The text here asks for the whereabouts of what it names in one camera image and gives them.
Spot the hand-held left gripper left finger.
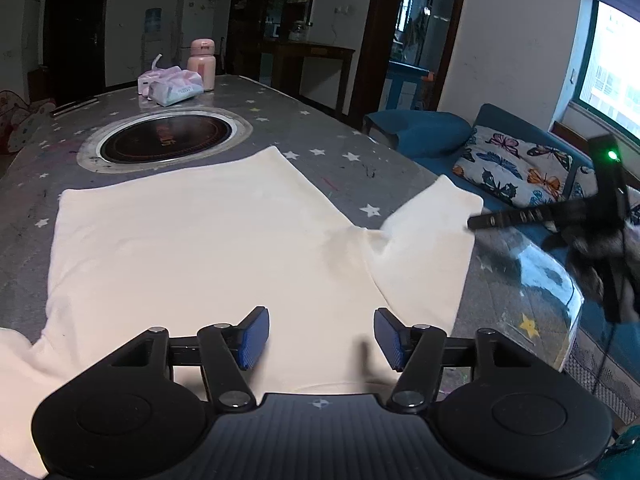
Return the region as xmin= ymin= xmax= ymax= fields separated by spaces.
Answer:
xmin=80 ymin=306 xmax=271 ymax=413

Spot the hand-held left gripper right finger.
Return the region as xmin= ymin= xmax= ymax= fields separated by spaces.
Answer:
xmin=374 ymin=308 xmax=561 ymax=412

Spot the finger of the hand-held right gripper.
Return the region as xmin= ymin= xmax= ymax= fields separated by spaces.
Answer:
xmin=467 ymin=204 xmax=558 ymax=231

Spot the cream shirt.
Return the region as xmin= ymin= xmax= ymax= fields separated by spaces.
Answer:
xmin=0 ymin=146 xmax=485 ymax=478

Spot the person's right hand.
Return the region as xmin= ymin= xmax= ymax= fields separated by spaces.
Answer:
xmin=567 ymin=230 xmax=640 ymax=318

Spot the butterfly print pillow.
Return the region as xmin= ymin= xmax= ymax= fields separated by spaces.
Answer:
xmin=452 ymin=125 xmax=576 ymax=208
xmin=570 ymin=165 xmax=640 ymax=223

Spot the window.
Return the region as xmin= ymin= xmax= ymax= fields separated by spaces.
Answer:
xmin=572 ymin=0 xmax=640 ymax=143

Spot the blue sofa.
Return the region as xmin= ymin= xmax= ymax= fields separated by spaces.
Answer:
xmin=362 ymin=104 xmax=640 ymax=311

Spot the blue cabinet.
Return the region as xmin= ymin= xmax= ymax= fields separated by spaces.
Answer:
xmin=385 ymin=60 xmax=433 ymax=113

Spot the built-in round induction cooker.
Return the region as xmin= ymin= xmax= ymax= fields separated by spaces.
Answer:
xmin=76 ymin=107 xmax=252 ymax=168

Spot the grey star-print tablecloth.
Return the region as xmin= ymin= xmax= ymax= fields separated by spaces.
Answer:
xmin=0 ymin=74 xmax=586 ymax=411

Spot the white wet wipes pack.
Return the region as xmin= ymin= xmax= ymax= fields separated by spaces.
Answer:
xmin=149 ymin=72 xmax=205 ymax=107

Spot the wooden side desk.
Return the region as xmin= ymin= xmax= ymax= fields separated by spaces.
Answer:
xmin=260 ymin=41 xmax=356 ymax=113

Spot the person's teal jacket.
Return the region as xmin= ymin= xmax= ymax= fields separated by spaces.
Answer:
xmin=597 ymin=422 xmax=640 ymax=480

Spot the pink thermos bottle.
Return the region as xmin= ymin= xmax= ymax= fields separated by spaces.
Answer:
xmin=187 ymin=38 xmax=217 ymax=92

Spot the wooden display cabinet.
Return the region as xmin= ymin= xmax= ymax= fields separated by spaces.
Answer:
xmin=227 ymin=0 xmax=321 ymax=81

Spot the white water dispenser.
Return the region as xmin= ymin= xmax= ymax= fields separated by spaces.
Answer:
xmin=142 ymin=34 xmax=171 ymax=76

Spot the white refrigerator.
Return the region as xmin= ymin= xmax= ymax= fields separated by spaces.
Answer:
xmin=180 ymin=0 xmax=218 ymax=68

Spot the dark wooden door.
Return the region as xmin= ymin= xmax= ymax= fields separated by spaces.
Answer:
xmin=44 ymin=0 xmax=110 ymax=106

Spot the black cable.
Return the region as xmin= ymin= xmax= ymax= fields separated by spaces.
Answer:
xmin=591 ymin=319 xmax=620 ymax=393

